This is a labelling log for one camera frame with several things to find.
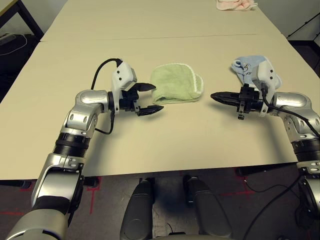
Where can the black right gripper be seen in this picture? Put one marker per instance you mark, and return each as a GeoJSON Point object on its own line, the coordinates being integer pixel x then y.
{"type": "Point", "coordinates": [248, 100]}

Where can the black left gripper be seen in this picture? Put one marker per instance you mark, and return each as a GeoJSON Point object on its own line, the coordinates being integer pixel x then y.
{"type": "Point", "coordinates": [128, 101]}

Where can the green towel white trim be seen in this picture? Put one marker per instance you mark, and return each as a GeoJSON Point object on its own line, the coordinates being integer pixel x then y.
{"type": "Point", "coordinates": [175, 85]}

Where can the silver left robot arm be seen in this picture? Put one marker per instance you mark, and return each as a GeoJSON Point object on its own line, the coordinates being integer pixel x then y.
{"type": "Point", "coordinates": [85, 100]}

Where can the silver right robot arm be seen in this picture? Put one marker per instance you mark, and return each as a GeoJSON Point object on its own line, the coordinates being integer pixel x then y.
{"type": "Point", "coordinates": [292, 102]}

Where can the folded blue towel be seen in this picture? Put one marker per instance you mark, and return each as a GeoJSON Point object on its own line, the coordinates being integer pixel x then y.
{"type": "Point", "coordinates": [247, 67]}

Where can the pink towel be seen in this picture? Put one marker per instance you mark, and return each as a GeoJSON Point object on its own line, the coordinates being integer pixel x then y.
{"type": "Point", "coordinates": [235, 4]}

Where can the black side table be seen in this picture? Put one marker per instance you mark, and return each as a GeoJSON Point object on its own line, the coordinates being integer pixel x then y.
{"type": "Point", "coordinates": [305, 42]}

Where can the black tripod stand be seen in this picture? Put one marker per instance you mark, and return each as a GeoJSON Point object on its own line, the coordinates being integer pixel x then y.
{"type": "Point", "coordinates": [303, 25]}

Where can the grey left robot leg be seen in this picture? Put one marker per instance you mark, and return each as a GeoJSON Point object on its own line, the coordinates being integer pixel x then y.
{"type": "Point", "coordinates": [138, 212]}

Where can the grey robot leg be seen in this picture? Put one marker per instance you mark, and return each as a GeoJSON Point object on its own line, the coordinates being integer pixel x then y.
{"type": "Point", "coordinates": [138, 212]}
{"type": "Point", "coordinates": [210, 212]}

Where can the grey right robot leg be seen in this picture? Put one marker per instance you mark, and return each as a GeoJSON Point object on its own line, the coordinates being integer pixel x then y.
{"type": "Point", "coordinates": [210, 212]}

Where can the grey power adapter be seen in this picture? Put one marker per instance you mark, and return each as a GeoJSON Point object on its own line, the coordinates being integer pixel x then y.
{"type": "Point", "coordinates": [6, 38]}

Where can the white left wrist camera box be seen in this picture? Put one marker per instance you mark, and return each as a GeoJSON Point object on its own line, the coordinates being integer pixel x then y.
{"type": "Point", "coordinates": [122, 75]}

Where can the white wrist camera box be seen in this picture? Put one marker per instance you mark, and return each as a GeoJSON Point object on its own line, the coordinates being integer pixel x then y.
{"type": "Point", "coordinates": [265, 75]}
{"type": "Point", "coordinates": [122, 75]}

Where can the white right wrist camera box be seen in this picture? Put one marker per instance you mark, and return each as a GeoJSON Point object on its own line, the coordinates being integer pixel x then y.
{"type": "Point", "coordinates": [265, 75]}

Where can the wooden side desk black frame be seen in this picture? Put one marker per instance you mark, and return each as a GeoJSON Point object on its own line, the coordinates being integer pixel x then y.
{"type": "Point", "coordinates": [27, 15]}

